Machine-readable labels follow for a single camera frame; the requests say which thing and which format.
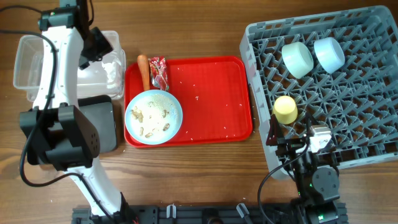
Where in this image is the red snack wrapper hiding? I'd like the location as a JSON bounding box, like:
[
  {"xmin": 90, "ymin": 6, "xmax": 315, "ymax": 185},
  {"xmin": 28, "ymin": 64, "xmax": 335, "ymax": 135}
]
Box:
[{"xmin": 149, "ymin": 57, "xmax": 169, "ymax": 91}]

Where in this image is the light blue bowl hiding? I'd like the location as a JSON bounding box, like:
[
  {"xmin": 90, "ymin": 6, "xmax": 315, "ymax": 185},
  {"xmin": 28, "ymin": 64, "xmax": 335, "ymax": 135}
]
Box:
[{"xmin": 313, "ymin": 37, "xmax": 345, "ymax": 74}]

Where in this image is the green bowl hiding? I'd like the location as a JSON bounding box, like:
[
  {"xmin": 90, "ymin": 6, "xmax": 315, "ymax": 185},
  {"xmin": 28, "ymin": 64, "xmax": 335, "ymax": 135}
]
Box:
[{"xmin": 281, "ymin": 42, "xmax": 314, "ymax": 79}]

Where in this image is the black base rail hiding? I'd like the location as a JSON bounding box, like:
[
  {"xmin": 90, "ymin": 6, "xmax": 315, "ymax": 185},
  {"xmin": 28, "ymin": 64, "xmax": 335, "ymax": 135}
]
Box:
[{"xmin": 71, "ymin": 202, "xmax": 348, "ymax": 224}]

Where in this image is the red serving tray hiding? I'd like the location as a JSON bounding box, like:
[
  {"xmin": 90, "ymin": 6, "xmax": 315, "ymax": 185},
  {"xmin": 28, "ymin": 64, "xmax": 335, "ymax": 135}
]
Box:
[{"xmin": 123, "ymin": 55, "xmax": 253, "ymax": 148}]

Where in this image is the grey dishwasher rack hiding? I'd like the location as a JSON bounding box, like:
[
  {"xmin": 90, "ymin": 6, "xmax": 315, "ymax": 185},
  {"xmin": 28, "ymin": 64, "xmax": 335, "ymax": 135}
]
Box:
[{"xmin": 239, "ymin": 6, "xmax": 397, "ymax": 169}]

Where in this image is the orange carrot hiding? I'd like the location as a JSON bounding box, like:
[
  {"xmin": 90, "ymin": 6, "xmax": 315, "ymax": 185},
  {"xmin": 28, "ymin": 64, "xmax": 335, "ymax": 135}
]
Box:
[{"xmin": 137, "ymin": 55, "xmax": 150, "ymax": 91}]

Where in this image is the yellow cup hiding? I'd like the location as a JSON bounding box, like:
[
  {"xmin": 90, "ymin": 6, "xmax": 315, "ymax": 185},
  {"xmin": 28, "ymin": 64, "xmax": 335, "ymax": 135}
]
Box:
[{"xmin": 272, "ymin": 96, "xmax": 298, "ymax": 124}]

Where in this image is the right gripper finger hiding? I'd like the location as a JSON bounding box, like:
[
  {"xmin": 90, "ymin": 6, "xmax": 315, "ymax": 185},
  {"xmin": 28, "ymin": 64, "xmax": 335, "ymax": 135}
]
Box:
[
  {"xmin": 305, "ymin": 112, "xmax": 319, "ymax": 128},
  {"xmin": 266, "ymin": 114, "xmax": 284, "ymax": 146}
]

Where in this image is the black tray bin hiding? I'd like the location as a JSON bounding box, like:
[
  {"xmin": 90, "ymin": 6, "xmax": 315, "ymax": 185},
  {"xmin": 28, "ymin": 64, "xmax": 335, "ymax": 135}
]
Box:
[{"xmin": 25, "ymin": 95, "xmax": 118, "ymax": 166}]

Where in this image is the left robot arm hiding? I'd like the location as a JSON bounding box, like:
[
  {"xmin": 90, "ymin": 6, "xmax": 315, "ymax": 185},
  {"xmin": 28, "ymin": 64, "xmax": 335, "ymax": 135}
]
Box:
[{"xmin": 20, "ymin": 1, "xmax": 137, "ymax": 223}]

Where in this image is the light blue plate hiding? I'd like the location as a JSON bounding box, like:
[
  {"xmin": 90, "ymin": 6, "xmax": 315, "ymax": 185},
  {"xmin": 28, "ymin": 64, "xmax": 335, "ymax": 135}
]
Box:
[{"xmin": 125, "ymin": 90, "xmax": 183, "ymax": 146}]

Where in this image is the clear plastic bin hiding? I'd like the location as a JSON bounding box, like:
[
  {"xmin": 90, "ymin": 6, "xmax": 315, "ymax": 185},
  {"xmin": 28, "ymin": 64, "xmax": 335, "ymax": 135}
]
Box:
[{"xmin": 13, "ymin": 30, "xmax": 126, "ymax": 102}]

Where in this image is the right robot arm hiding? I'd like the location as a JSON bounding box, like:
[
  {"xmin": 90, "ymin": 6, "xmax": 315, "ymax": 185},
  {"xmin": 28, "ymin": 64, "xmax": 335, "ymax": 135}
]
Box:
[{"xmin": 257, "ymin": 113, "xmax": 341, "ymax": 223}]

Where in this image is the white tissue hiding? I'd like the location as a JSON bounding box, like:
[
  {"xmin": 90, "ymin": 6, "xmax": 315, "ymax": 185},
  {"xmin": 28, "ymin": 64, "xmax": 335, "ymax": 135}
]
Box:
[{"xmin": 102, "ymin": 62, "xmax": 122, "ymax": 85}]

